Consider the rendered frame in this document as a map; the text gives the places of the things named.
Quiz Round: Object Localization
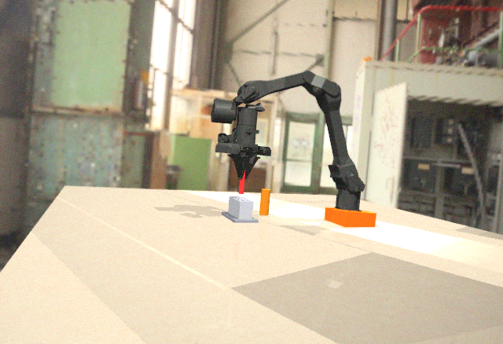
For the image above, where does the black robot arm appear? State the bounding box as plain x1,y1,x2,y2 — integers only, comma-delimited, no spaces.
211,71,365,211

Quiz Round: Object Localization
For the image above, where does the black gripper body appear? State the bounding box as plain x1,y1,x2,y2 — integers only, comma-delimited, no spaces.
215,125,271,156

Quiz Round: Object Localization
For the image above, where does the orange cylinder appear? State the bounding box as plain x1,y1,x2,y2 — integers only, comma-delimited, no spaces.
259,189,270,215

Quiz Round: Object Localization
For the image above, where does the red peg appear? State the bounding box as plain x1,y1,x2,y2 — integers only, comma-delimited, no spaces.
239,172,245,194

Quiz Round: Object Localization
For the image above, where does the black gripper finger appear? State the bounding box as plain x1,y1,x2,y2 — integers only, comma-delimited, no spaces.
244,156,260,180
228,155,249,180

